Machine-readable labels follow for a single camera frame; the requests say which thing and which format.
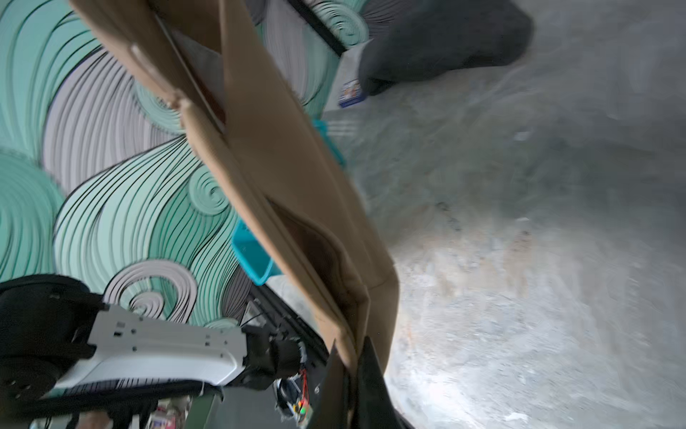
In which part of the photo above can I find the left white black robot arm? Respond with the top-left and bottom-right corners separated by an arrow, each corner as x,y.
1,275 -> 307,401

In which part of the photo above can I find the teal plastic basket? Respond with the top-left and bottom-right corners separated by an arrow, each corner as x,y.
232,120 -> 346,286

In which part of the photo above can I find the small playing card box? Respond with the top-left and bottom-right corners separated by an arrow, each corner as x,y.
338,80 -> 366,108

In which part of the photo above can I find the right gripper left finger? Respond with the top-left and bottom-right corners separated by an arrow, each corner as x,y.
307,345 -> 350,429

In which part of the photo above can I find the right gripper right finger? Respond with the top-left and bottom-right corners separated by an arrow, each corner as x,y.
355,337 -> 404,429

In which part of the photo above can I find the grey dotted skirt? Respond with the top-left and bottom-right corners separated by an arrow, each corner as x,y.
358,1 -> 534,96

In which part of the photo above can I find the tan brown skirt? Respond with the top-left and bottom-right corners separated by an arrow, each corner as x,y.
73,1 -> 399,369

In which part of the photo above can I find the black left corner post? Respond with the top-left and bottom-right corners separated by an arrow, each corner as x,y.
288,0 -> 347,57

